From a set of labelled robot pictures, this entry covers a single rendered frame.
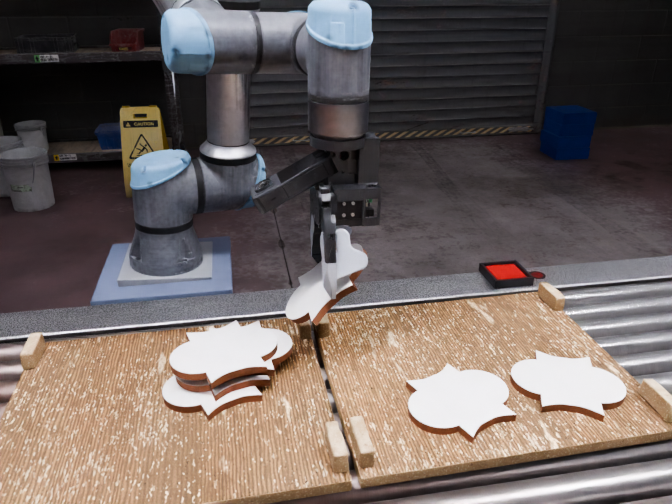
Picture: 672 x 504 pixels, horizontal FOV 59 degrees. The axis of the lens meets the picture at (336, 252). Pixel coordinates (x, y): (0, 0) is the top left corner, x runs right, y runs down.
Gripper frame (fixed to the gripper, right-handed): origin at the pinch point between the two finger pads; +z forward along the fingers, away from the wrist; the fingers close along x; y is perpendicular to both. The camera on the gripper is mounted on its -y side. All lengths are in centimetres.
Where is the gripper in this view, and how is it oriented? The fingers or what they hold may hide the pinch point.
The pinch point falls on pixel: (320, 275)
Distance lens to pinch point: 82.3
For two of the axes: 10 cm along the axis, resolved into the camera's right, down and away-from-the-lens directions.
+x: -2.0, -4.2, 8.8
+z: -0.2, 9.0, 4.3
